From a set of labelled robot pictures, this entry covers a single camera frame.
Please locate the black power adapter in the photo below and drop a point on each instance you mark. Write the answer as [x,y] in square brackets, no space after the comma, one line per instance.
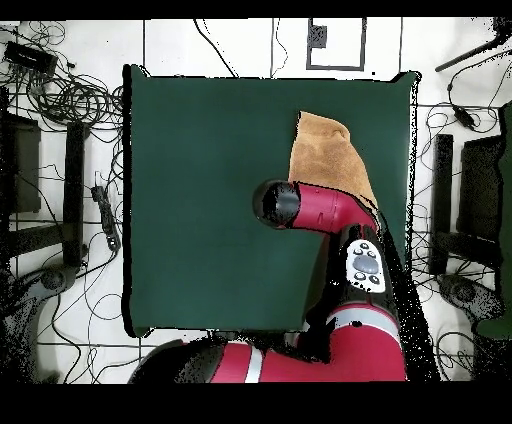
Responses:
[464,118]

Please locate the grey floor frame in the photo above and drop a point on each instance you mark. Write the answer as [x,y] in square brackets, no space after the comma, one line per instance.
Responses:
[363,44]

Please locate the black power strip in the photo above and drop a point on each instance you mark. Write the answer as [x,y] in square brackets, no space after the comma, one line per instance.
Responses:
[107,218]

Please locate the black stand bar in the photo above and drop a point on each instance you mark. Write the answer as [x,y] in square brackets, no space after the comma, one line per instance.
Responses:
[74,192]
[442,192]

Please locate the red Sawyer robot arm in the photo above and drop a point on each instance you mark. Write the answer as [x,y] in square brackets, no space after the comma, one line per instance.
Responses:
[320,208]

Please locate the dark green table cloth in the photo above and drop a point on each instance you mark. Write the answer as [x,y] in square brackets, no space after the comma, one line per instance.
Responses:
[200,160]

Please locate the black electronics box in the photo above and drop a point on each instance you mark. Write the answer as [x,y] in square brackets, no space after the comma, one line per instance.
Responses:
[30,58]

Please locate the black square block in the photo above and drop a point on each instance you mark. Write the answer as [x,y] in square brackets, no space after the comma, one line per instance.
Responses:
[480,188]
[24,168]

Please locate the tan terry towel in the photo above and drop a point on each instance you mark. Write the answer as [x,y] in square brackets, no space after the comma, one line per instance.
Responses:
[324,156]

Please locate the black tripod rod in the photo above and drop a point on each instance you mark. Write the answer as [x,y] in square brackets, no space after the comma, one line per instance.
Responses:
[464,56]

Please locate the grey wheeled base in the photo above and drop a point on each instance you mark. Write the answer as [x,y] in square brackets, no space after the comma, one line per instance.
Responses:
[54,278]
[464,292]

